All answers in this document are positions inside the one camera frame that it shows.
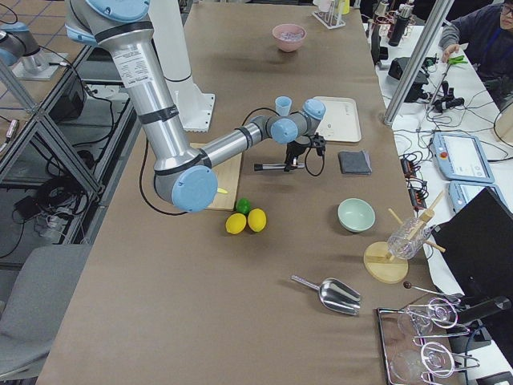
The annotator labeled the aluminium frame post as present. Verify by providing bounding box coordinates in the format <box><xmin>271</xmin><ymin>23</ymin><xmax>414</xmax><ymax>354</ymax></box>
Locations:
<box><xmin>383</xmin><ymin>0</ymin><xmax>454</xmax><ymax>127</ymax></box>

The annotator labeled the metal scoop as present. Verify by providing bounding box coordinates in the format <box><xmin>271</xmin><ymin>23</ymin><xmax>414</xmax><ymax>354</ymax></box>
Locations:
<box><xmin>290</xmin><ymin>275</ymin><xmax>362</xmax><ymax>316</ymax></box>

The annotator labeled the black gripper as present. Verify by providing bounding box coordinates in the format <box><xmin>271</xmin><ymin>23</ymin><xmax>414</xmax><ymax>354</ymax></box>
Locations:
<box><xmin>284</xmin><ymin>134</ymin><xmax>326</xmax><ymax>172</ymax></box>

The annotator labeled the lower whole yellow lemon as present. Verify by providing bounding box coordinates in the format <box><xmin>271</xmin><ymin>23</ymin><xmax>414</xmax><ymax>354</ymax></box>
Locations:
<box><xmin>225</xmin><ymin>213</ymin><xmax>247</xmax><ymax>235</ymax></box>

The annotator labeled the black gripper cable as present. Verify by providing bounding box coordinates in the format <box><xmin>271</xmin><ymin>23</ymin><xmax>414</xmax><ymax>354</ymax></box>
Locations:
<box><xmin>303</xmin><ymin>146</ymin><xmax>326</xmax><ymax>177</ymax></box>

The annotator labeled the green bowl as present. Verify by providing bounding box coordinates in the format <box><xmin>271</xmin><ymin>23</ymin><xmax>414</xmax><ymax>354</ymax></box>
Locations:
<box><xmin>337</xmin><ymin>198</ymin><xmax>376</xmax><ymax>233</ymax></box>

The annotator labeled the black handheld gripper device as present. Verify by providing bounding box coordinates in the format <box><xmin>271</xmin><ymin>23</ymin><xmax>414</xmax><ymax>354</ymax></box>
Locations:
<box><xmin>387</xmin><ymin>55</ymin><xmax>430</xmax><ymax>103</ymax></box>

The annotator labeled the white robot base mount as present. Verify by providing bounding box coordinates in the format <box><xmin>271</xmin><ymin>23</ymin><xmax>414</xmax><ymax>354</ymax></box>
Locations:
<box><xmin>149</xmin><ymin>0</ymin><xmax>216</xmax><ymax>132</ymax></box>

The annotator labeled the light blue cup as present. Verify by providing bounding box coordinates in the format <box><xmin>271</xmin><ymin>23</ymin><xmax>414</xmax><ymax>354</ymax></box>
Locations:
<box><xmin>275</xmin><ymin>95</ymin><xmax>292</xmax><ymax>116</ymax></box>

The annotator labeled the black monitor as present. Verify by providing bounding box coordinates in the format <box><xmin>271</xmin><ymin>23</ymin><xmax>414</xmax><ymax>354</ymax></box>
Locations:
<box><xmin>431</xmin><ymin>186</ymin><xmax>513</xmax><ymax>310</ymax></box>

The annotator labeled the whole yellow lemon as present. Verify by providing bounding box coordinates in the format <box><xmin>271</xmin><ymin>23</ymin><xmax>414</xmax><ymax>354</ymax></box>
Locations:
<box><xmin>225</xmin><ymin>213</ymin><xmax>247</xmax><ymax>235</ymax></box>
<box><xmin>248</xmin><ymin>208</ymin><xmax>267</xmax><ymax>233</ymax></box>

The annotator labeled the upper whole yellow lemon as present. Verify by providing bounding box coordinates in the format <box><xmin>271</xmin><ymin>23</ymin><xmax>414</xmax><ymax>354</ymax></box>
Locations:
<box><xmin>248</xmin><ymin>208</ymin><xmax>267</xmax><ymax>233</ymax></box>

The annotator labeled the seated person in blue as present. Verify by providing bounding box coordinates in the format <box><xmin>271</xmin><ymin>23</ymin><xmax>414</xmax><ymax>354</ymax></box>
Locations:
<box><xmin>439</xmin><ymin>1</ymin><xmax>512</xmax><ymax>109</ymax></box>

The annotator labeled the grey folded cloth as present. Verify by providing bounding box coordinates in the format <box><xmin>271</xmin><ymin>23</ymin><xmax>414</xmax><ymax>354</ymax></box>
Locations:
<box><xmin>337</xmin><ymin>150</ymin><xmax>372</xmax><ymax>175</ymax></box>

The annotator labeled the green lime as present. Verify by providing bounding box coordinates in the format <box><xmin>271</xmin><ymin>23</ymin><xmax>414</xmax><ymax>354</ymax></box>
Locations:
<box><xmin>235</xmin><ymin>197</ymin><xmax>252</xmax><ymax>215</ymax></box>

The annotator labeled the pile of clear ice cubes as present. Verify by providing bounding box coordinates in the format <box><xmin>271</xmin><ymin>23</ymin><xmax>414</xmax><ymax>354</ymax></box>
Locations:
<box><xmin>277</xmin><ymin>28</ymin><xmax>304</xmax><ymax>43</ymax></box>

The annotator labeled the wooden cutting board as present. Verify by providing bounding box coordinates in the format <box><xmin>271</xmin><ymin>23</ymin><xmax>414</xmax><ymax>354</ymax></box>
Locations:
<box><xmin>208</xmin><ymin>154</ymin><xmax>242</xmax><ymax>211</ymax></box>

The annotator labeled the white wire cup rack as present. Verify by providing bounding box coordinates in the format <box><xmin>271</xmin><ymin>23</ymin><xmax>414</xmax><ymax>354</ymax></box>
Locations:
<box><xmin>313</xmin><ymin>0</ymin><xmax>350</xmax><ymax>30</ymax></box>

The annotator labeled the metal tray with glasses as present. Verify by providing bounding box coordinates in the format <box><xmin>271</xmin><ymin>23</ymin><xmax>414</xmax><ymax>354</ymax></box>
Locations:
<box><xmin>376</xmin><ymin>296</ymin><xmax>480</xmax><ymax>384</ymax></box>

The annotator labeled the grey office chair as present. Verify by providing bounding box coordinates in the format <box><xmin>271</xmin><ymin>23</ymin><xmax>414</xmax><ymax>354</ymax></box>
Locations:
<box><xmin>1</xmin><ymin>245</ymin><xmax>91</xmax><ymax>381</ymax></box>

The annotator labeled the clear glass on stand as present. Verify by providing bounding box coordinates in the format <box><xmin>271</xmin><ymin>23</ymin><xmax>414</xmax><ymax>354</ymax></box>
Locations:
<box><xmin>387</xmin><ymin>218</ymin><xmax>430</xmax><ymax>260</ymax></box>

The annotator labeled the pink bowl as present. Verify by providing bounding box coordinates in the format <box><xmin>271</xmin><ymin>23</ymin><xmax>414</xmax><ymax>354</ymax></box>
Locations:
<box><xmin>272</xmin><ymin>24</ymin><xmax>307</xmax><ymax>53</ymax></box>

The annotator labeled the teach pendant tablet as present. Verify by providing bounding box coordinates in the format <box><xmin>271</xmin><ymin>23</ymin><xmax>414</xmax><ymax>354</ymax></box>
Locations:
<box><xmin>448</xmin><ymin>180</ymin><xmax>505</xmax><ymax>213</ymax></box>
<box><xmin>431</xmin><ymin>132</ymin><xmax>495</xmax><ymax>184</ymax></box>

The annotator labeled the cream rabbit tray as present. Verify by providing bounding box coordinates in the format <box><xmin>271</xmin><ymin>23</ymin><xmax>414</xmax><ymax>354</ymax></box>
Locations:
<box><xmin>314</xmin><ymin>96</ymin><xmax>362</xmax><ymax>143</ymax></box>

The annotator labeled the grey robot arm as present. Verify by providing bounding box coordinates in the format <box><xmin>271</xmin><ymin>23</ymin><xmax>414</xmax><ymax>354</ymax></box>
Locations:
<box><xmin>66</xmin><ymin>1</ymin><xmax>326</xmax><ymax>213</ymax></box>
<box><xmin>1</xmin><ymin>22</ymin><xmax>60</xmax><ymax>81</ymax></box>

